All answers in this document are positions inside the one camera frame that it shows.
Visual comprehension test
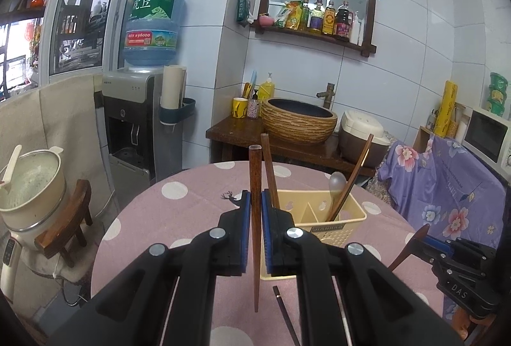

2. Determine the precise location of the blue water jug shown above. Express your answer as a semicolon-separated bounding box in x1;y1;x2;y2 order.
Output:
123;0;188;69

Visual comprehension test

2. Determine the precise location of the brown and white rice cooker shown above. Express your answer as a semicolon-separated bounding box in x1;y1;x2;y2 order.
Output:
339;109;394;169

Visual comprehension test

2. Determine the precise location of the white appliance with display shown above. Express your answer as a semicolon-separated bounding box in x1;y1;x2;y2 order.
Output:
0;238;23;304

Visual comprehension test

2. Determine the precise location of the thin brown wooden chopstick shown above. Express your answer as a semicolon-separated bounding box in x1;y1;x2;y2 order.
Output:
389;224;430;272
327;134;375;222

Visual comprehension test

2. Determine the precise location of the green hanging packet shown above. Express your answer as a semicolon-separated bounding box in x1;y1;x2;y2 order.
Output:
236;0;252;27

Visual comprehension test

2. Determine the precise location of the woven pattern sink basin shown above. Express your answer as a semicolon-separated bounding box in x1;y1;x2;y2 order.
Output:
260;97;339;145

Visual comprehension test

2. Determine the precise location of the dark wooden washstand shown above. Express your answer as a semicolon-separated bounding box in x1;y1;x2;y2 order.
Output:
206;116;378;179

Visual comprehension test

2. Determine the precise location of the glass window with frame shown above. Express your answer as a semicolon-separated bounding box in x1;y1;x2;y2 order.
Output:
48;0;151;77

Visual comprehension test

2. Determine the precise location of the thick reddish-brown wooden chopstick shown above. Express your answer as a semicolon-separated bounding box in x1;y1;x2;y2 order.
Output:
248;144;263;312
260;133;281;210

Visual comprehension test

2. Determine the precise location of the yellow mug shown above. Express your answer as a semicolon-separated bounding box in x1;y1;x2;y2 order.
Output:
233;97;250;119

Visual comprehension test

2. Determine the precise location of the translucent plastic spoon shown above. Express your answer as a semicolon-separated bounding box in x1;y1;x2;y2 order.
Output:
325;171;348;221

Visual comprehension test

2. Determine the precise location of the cream paper cup stack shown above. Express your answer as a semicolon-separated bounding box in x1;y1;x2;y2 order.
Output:
161;65;187;109

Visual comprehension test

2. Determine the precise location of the dark soy sauce bottle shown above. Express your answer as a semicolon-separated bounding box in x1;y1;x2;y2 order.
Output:
334;1;351;42

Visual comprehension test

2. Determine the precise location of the bronze faucet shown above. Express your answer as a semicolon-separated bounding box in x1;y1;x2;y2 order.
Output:
316;82;336;110

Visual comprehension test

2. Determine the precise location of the cream electric cooking pot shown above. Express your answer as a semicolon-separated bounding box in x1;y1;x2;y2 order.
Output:
0;145;67;233

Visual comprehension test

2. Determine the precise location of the stack of green noodle cups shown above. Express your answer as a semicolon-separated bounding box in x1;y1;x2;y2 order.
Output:
485;72;510;117

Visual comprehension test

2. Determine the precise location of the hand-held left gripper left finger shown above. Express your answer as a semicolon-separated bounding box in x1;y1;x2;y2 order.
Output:
48;189;252;346

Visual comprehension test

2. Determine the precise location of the small wooden box shelf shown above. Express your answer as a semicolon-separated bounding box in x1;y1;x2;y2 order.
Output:
413;126;435;153

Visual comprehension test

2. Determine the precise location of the grey water dispenser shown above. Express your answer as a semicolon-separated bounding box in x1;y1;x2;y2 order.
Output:
102;68;188;188

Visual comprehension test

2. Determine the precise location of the yellow foil roll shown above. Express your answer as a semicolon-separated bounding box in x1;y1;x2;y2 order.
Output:
434;80;458;138

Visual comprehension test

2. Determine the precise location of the white microwave oven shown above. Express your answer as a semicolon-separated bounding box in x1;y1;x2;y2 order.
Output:
462;106;511;176

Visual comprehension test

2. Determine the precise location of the white plastic bottle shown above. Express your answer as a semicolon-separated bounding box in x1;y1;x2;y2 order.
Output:
349;12;365;45

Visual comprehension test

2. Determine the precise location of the beige cloth cover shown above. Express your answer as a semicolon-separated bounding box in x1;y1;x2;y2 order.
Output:
0;73;120;219

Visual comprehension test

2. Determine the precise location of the dark blue banded chopstick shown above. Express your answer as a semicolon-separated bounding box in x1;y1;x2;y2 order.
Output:
272;285;301;346

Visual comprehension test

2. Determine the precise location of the yellow refill pouch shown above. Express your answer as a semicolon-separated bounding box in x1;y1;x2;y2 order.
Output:
275;0;304;29

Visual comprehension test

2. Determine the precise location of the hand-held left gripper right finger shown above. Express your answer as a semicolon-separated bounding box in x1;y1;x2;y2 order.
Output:
261;189;466;346

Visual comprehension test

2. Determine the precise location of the white plastic ladle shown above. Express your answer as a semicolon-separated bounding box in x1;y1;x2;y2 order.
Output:
0;144;23;193

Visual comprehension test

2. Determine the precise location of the wooden framed mirror shelf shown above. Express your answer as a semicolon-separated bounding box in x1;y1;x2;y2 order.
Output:
250;0;383;58

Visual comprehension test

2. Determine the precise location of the cream plastic utensil holder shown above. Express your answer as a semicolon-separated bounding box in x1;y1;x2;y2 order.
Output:
259;189;367;281

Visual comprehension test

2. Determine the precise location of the pink polka dot tablecloth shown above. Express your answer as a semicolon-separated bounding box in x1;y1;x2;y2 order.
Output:
90;161;446;346

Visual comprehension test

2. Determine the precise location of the white power cable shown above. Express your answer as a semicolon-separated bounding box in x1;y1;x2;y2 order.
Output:
60;274;93;307

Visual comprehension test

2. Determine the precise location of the blue cup holder tray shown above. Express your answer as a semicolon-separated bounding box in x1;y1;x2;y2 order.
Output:
160;97;196;127

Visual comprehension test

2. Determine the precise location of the purple floral cloth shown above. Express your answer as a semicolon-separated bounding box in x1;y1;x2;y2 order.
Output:
377;135;507;331

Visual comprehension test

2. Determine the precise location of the yellow soap pump bottle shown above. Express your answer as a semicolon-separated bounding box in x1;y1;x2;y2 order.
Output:
257;72;276;103

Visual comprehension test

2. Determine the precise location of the yellow label sauce bottle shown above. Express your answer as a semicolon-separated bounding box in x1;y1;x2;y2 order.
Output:
323;1;336;36

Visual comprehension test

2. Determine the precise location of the purple label sauce bottle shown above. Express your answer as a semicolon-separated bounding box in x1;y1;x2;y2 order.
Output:
309;0;324;34

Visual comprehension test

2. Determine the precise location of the dark wooden stool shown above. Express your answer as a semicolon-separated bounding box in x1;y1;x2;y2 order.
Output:
34;179;94;268

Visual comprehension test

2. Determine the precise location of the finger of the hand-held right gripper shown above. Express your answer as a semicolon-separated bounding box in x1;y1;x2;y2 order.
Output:
431;256;502;321
408;233;500;264

